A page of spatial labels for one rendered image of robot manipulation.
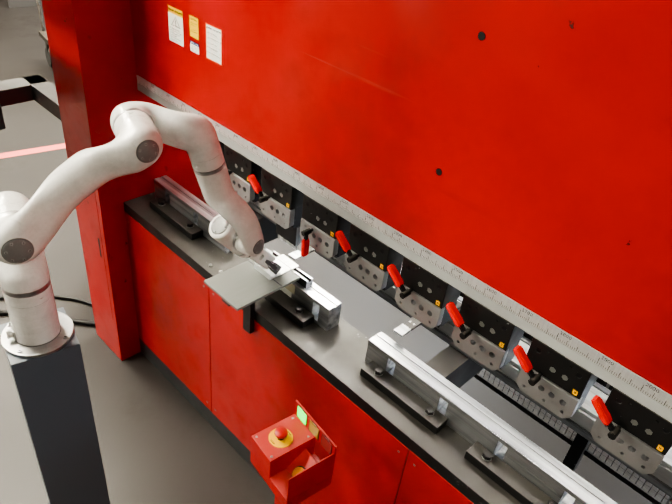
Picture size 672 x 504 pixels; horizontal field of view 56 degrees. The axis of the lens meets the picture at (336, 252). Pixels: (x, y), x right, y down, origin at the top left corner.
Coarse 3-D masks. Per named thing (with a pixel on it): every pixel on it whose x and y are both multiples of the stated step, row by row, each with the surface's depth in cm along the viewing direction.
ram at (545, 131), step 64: (192, 0) 195; (256, 0) 174; (320, 0) 157; (384, 0) 143; (448, 0) 131; (512, 0) 121; (576, 0) 113; (640, 0) 105; (192, 64) 208; (256, 64) 184; (320, 64) 165; (384, 64) 150; (448, 64) 137; (512, 64) 126; (576, 64) 117; (640, 64) 109; (256, 128) 195; (320, 128) 174; (384, 128) 157; (448, 128) 143; (512, 128) 131; (576, 128) 121; (640, 128) 113; (384, 192) 165; (448, 192) 150; (512, 192) 137; (576, 192) 126; (640, 192) 117; (448, 256) 157; (512, 256) 143; (576, 256) 131; (640, 256) 121; (512, 320) 150; (576, 320) 137; (640, 320) 126
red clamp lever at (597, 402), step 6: (594, 396) 137; (594, 402) 136; (600, 402) 136; (600, 408) 136; (606, 408) 137; (600, 414) 136; (606, 414) 136; (606, 420) 136; (612, 426) 136; (618, 426) 138; (612, 432) 136; (618, 432) 136; (612, 438) 136
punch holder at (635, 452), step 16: (608, 400) 138; (624, 400) 135; (624, 416) 137; (640, 416) 134; (656, 416) 131; (592, 432) 144; (608, 432) 141; (624, 432) 138; (640, 432) 135; (656, 432) 132; (608, 448) 142; (624, 448) 139; (640, 448) 136; (640, 464) 138; (656, 464) 135
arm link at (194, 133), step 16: (112, 112) 161; (160, 112) 162; (176, 112) 161; (112, 128) 160; (160, 128) 163; (176, 128) 161; (192, 128) 161; (208, 128) 164; (176, 144) 164; (192, 144) 163; (208, 144) 165; (192, 160) 169; (208, 160) 168; (224, 160) 173
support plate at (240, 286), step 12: (240, 264) 214; (252, 264) 215; (216, 276) 207; (228, 276) 208; (240, 276) 209; (252, 276) 209; (264, 276) 210; (288, 276) 211; (216, 288) 202; (228, 288) 203; (240, 288) 204; (252, 288) 204; (264, 288) 205; (276, 288) 205; (228, 300) 198; (240, 300) 199; (252, 300) 199
